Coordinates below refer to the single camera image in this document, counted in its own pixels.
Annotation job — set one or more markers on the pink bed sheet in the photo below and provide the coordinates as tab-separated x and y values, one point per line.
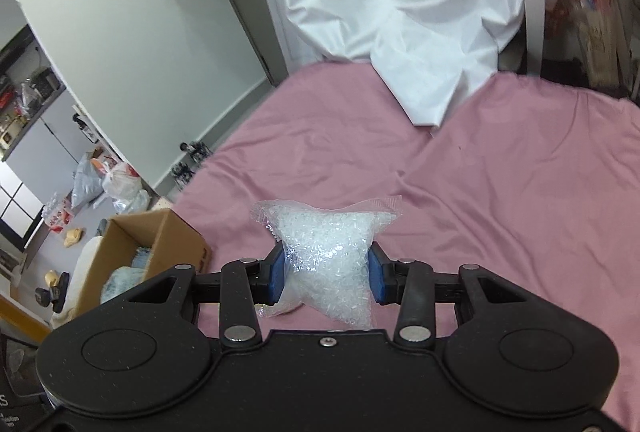
500	192

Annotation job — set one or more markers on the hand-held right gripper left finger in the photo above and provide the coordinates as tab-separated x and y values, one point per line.
277	274

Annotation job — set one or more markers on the clear bag of white pellets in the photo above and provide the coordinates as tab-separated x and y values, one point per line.
325	257

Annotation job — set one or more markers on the wooden table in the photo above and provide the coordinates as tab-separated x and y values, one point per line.
20	317

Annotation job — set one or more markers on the black printed box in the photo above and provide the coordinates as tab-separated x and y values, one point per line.
20	377

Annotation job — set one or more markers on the yellow slipper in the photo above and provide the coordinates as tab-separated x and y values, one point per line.
72	237

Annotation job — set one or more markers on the brown paper bag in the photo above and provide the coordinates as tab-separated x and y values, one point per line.
602	41

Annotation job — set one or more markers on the clear plastic bag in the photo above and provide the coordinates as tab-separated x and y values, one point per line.
135	203

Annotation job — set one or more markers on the kitchen counter with clutter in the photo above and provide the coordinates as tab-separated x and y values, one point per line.
30	111

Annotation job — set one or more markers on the white soft packet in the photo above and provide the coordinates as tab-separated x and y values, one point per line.
122	284

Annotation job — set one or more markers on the white chair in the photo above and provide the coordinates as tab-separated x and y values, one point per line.
85	272

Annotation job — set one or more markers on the white cloth cover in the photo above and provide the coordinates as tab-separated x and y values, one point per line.
390	11

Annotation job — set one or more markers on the pack of water bottles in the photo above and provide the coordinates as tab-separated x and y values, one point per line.
57	214

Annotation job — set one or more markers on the white plastic bag red print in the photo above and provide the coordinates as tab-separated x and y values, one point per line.
122	184

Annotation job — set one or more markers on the small black floor gadgets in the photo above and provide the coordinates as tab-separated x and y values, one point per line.
192	161

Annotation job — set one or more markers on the white desk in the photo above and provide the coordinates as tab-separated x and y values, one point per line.
532	11

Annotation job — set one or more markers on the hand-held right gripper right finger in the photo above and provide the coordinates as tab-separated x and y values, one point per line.
376	277

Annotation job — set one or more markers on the black shoe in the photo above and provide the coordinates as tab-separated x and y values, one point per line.
52	294

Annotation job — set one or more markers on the brown cardboard box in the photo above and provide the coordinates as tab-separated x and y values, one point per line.
175	237

